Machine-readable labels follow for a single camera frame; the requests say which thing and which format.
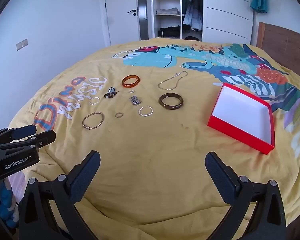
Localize silver chain necklace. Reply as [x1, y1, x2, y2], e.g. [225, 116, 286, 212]
[157, 71, 188, 90]

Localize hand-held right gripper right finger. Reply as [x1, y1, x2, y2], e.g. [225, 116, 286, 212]
[205, 151, 287, 240]

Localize wooden headboard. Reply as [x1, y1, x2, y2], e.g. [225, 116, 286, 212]
[256, 22, 300, 77]

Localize thin gold bangle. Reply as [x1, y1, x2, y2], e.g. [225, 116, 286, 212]
[82, 112, 105, 130]

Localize twisted silver bracelet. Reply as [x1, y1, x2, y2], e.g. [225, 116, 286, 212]
[138, 106, 154, 117]

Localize person's left hand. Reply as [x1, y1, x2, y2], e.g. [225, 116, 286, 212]
[0, 179, 20, 229]

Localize hanging jackets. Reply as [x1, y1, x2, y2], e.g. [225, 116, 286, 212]
[181, 0, 203, 32]

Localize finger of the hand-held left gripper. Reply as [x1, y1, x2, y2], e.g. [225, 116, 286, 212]
[0, 124, 37, 147]
[0, 130, 57, 153]

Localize wall light switch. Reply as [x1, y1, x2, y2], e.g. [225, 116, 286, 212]
[16, 38, 28, 51]

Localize dark brown bangle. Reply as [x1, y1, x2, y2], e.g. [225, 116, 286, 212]
[158, 93, 184, 111]

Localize red box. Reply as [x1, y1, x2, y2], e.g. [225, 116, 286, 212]
[207, 83, 275, 155]

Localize yellow printed blanket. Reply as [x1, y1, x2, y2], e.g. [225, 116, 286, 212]
[9, 37, 300, 240]

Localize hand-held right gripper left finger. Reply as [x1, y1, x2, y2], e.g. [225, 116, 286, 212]
[19, 151, 101, 240]

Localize white wardrobe door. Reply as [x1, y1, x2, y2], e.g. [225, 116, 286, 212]
[202, 0, 255, 46]

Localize folded dark clothes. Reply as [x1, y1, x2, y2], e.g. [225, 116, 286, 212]
[158, 26, 190, 38]

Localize folded light clothes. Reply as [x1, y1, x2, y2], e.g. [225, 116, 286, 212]
[156, 8, 180, 15]

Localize amber bangle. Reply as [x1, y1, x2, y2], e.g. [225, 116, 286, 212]
[122, 74, 141, 89]

